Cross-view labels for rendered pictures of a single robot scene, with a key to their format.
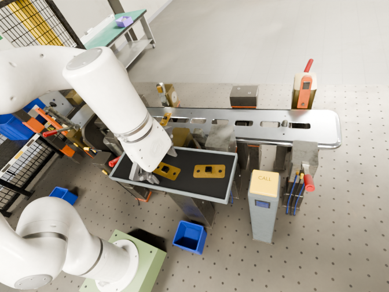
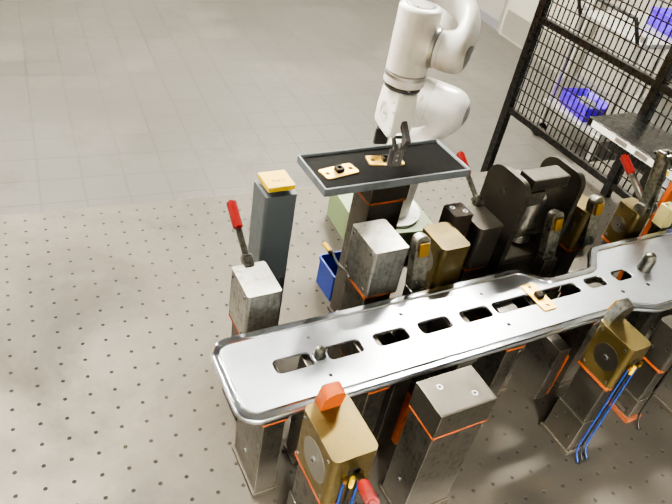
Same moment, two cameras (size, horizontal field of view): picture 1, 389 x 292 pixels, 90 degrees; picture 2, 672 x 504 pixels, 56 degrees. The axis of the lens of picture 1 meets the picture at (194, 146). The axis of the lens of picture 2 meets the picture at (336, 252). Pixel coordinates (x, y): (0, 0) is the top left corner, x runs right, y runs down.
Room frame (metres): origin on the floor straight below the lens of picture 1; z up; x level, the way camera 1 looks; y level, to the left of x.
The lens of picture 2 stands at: (0.70, -1.10, 1.85)
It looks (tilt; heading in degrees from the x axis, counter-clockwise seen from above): 38 degrees down; 110
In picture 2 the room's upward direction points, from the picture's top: 11 degrees clockwise
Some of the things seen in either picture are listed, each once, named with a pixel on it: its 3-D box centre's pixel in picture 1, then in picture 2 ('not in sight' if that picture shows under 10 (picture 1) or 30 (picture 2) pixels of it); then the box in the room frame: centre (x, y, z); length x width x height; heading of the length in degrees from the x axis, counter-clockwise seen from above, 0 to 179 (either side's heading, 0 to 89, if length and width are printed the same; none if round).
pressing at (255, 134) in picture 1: (170, 119); (532, 302); (0.75, 0.06, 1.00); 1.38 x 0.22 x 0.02; 54
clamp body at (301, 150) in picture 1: (296, 183); (247, 340); (0.26, -0.29, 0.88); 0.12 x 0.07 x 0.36; 144
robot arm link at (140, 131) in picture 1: (131, 124); (404, 76); (0.34, 0.10, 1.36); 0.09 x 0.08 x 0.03; 133
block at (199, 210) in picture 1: (191, 199); (366, 248); (0.35, 0.09, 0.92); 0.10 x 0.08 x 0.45; 54
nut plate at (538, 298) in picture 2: (165, 118); (539, 295); (0.75, 0.08, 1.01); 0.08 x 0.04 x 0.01; 143
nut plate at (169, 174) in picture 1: (165, 169); (385, 158); (0.34, 0.10, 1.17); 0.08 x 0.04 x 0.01; 43
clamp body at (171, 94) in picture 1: (177, 111); (595, 394); (0.94, 0.01, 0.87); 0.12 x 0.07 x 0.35; 144
